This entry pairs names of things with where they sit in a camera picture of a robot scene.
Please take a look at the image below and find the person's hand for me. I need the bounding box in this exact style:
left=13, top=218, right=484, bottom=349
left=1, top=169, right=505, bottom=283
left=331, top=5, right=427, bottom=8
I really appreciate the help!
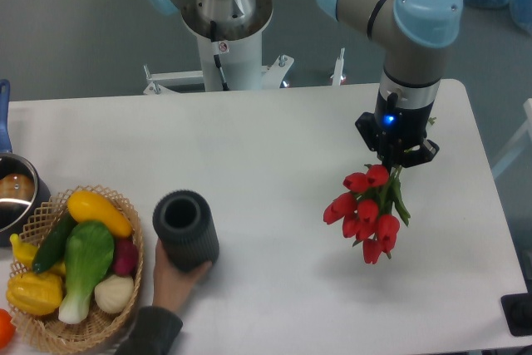
left=152, top=239, right=213, bottom=314

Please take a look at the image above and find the black device at edge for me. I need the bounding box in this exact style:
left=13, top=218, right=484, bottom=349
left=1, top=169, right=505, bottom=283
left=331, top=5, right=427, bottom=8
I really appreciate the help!
left=500, top=293, right=531, bottom=337

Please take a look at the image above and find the small yellow gourd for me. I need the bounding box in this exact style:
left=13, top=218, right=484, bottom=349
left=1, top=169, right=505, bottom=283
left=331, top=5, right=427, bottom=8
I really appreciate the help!
left=9, top=233, right=67, bottom=276

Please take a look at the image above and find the green cucumber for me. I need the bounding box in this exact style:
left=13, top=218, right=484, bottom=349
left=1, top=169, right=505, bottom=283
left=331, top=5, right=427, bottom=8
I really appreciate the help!
left=32, top=212, right=77, bottom=274

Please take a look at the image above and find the green bok choy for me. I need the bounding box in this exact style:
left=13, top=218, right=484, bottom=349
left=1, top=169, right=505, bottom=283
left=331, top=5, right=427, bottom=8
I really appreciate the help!
left=58, top=220, right=115, bottom=325

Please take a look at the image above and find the white garlic bulb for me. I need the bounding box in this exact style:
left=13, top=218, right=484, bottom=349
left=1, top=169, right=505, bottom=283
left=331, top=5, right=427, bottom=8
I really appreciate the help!
left=94, top=274, right=134, bottom=314

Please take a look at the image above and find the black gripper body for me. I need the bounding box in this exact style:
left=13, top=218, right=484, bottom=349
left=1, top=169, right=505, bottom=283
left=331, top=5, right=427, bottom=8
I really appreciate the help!
left=355, top=82, right=440, bottom=168

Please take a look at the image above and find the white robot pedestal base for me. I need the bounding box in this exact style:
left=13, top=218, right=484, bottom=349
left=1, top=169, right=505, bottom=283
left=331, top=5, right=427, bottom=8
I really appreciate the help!
left=142, top=37, right=347, bottom=96

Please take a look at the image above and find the dark grey ribbed vase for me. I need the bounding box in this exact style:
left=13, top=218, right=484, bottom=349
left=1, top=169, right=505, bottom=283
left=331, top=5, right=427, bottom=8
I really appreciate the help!
left=152, top=190, right=219, bottom=272

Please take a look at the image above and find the yellow bell pepper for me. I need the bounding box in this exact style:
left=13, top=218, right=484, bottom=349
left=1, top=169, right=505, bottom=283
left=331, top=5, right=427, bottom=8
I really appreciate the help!
left=6, top=272, right=63, bottom=316

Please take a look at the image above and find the white frame at right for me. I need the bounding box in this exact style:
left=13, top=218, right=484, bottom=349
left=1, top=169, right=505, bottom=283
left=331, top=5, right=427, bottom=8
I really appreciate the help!
left=491, top=98, right=531, bottom=180

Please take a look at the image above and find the red tulip bouquet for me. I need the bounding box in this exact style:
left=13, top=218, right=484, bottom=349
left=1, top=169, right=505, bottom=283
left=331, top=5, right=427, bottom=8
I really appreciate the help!
left=323, top=165, right=411, bottom=264

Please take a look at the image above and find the red radish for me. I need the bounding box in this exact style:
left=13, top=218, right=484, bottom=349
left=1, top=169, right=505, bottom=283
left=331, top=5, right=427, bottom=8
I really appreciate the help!
left=111, top=239, right=139, bottom=276

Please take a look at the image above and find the yellow squash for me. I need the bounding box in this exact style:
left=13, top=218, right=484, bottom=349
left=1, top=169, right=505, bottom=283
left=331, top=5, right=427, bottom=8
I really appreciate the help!
left=66, top=190, right=133, bottom=239

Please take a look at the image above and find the woven wicker basket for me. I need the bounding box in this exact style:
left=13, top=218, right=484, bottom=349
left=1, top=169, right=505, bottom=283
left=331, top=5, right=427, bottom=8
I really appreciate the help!
left=7, top=185, right=144, bottom=354

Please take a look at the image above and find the orange fruit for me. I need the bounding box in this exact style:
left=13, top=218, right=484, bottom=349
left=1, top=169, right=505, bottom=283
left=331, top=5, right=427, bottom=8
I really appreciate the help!
left=0, top=308, right=16, bottom=349

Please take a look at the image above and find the dark grey sleeved forearm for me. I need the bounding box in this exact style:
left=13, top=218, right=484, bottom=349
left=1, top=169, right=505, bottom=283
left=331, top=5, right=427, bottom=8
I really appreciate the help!
left=115, top=306, right=183, bottom=355

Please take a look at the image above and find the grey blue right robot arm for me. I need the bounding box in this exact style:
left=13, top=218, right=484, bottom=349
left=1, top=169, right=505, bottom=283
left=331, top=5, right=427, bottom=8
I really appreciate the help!
left=316, top=0, right=464, bottom=170

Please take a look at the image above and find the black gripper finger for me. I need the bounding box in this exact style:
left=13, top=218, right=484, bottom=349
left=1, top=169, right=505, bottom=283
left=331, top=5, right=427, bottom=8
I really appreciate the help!
left=384, top=143, right=400, bottom=173
left=374, top=132, right=389, bottom=163

